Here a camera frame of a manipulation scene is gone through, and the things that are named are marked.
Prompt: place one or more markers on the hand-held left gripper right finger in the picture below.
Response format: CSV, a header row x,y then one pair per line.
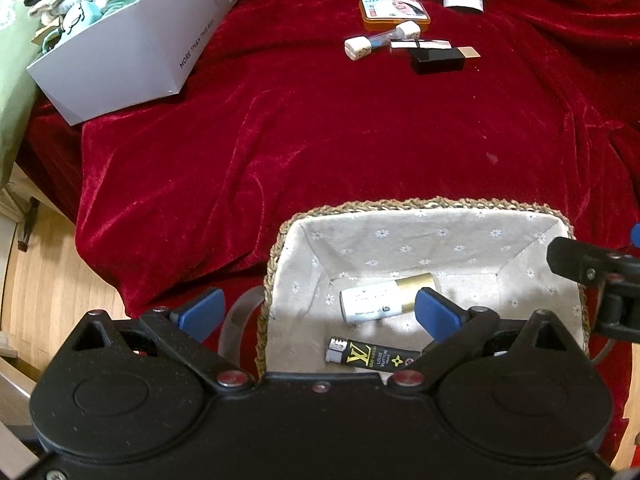
x,y
437,312

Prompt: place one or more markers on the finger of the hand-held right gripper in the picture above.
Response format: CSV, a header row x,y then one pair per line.
x,y
636,235
575,260

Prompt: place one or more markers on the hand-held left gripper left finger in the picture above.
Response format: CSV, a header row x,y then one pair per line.
x,y
205,310

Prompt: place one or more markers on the white tube with gold cap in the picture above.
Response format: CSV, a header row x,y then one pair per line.
x,y
375,300

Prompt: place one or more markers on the woven basket with fabric lining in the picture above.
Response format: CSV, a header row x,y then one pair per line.
x,y
430,245

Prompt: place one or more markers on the black patterned lighter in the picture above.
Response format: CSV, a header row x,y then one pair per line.
x,y
370,357

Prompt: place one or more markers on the red velvet cloth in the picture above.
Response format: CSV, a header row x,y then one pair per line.
x,y
300,135

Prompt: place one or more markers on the black rectangular bottle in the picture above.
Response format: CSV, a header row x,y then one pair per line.
x,y
437,61

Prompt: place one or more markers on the grey cardboard box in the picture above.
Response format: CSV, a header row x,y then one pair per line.
x,y
125,60

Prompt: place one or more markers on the blue tube with white caps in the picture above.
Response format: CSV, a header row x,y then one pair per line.
x,y
385,37

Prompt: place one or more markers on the orange tin with picture lid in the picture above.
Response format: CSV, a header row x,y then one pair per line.
x,y
395,12

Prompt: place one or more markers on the teal cloth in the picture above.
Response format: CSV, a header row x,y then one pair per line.
x,y
122,1

